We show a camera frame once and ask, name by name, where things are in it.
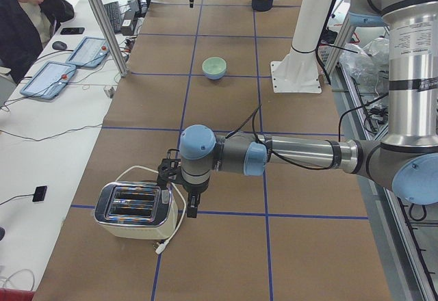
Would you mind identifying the black computer mouse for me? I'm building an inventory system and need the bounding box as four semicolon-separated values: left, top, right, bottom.
52;41;68;51

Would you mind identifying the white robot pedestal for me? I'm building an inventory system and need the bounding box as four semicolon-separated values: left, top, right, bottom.
270;0;336;94

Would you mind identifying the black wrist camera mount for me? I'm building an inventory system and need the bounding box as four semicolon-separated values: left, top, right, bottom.
157;148;183;189

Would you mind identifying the aluminium frame post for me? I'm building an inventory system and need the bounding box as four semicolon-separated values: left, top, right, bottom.
88;0;128;77

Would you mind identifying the blue teach pendant far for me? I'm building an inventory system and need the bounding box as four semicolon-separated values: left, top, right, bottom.
66;36;109;68

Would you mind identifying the black smartphone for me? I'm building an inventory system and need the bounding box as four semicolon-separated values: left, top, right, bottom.
60;27;85;35

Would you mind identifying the black keyboard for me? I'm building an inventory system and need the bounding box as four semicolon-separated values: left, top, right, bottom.
103;1;122;34

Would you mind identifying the blue teach pendant near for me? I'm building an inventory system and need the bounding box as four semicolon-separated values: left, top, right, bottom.
20;61;77;100

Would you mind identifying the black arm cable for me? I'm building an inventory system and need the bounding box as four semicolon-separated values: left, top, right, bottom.
222;103;343;170

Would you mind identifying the seated person in black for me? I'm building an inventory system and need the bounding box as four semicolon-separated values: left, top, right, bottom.
1;0;75;83

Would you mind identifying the blue bowl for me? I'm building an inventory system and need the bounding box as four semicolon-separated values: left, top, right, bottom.
203;70;226;81

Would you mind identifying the blue teach pendant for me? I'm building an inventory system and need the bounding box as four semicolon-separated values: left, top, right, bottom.
20;61;77;100
66;36;109;68

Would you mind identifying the cream toaster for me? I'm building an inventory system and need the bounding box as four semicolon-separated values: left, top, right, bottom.
94;181;178;240

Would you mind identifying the green bowl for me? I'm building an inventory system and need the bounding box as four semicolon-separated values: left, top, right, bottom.
202;57;227;73

